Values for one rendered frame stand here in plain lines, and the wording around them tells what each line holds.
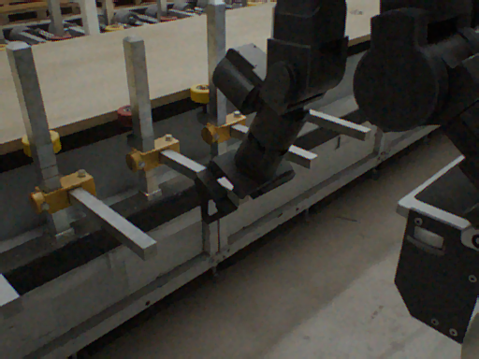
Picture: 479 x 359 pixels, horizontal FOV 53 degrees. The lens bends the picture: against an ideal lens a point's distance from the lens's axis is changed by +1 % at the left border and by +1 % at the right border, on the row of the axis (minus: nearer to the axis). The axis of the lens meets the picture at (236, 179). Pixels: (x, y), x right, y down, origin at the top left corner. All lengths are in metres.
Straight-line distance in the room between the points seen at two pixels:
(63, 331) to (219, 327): 0.56
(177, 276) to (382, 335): 0.79
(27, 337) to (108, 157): 0.61
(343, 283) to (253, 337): 0.48
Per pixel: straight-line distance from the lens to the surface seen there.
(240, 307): 1.93
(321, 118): 1.46
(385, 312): 2.00
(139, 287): 1.78
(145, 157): 1.19
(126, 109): 1.29
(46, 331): 1.66
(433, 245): 0.63
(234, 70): 0.58
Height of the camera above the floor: 1.37
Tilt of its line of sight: 30 degrees down
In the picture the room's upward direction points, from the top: straight up
